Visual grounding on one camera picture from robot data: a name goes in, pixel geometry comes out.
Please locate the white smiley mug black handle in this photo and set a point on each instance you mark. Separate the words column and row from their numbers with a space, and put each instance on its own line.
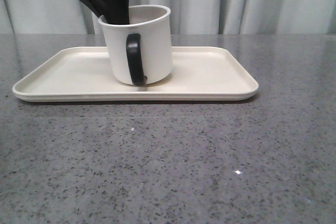
column 140, row 52

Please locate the cream rectangular plastic tray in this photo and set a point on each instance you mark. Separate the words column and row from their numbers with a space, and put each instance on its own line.
column 84, row 74

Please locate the pale grey pleated curtain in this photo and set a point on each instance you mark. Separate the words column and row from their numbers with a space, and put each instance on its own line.
column 187, row 16

